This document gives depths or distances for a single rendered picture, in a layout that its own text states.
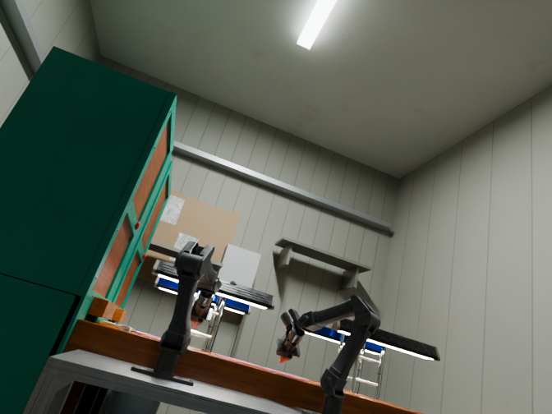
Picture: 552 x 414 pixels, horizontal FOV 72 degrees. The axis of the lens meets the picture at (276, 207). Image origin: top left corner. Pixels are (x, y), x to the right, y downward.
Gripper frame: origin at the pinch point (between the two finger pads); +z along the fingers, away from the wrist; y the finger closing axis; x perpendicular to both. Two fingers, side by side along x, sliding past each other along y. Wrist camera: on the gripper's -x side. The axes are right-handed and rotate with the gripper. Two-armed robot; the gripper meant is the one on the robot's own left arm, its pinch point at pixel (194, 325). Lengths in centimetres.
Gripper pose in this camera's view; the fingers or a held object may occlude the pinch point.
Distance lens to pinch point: 169.3
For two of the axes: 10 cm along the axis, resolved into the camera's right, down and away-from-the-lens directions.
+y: -9.3, -3.3, -1.7
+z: -3.7, 8.1, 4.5
